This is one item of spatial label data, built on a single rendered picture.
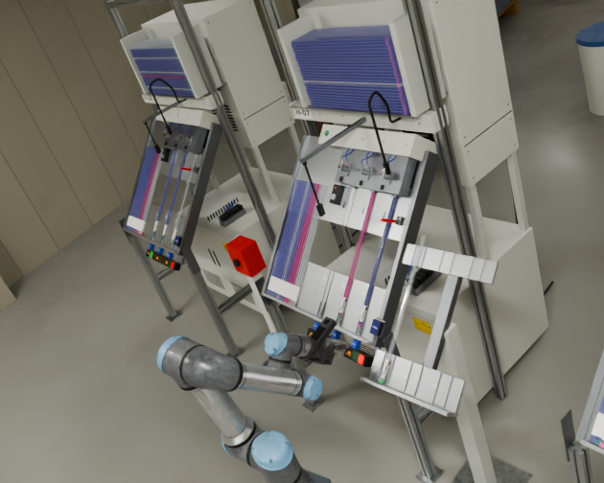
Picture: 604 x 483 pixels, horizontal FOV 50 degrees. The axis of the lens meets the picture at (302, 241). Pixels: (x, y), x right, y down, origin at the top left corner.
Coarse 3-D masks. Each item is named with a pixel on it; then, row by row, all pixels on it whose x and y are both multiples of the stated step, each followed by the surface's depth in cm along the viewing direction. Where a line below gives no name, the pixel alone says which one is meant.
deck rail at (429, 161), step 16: (432, 160) 228; (432, 176) 230; (416, 192) 227; (416, 208) 228; (416, 224) 230; (400, 240) 229; (400, 256) 228; (400, 272) 230; (400, 288) 232; (384, 304) 230; (384, 336) 232
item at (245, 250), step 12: (240, 240) 318; (252, 240) 314; (228, 252) 320; (240, 252) 309; (252, 252) 313; (240, 264) 316; (252, 264) 314; (264, 264) 319; (252, 276) 316; (252, 288) 328; (264, 312) 335
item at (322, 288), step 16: (320, 272) 258; (336, 272) 252; (304, 288) 264; (320, 288) 257; (336, 288) 251; (352, 288) 244; (304, 304) 263; (320, 304) 255; (336, 304) 249; (352, 304) 243; (368, 304) 237; (336, 320) 248; (352, 320) 242; (368, 320) 236; (368, 336) 234
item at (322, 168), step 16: (320, 144) 271; (320, 160) 269; (336, 160) 262; (304, 176) 276; (320, 176) 268; (416, 176) 230; (352, 192) 253; (368, 192) 246; (336, 208) 258; (352, 208) 251; (384, 208) 239; (400, 208) 233; (352, 224) 250; (368, 224) 243; (384, 224) 237
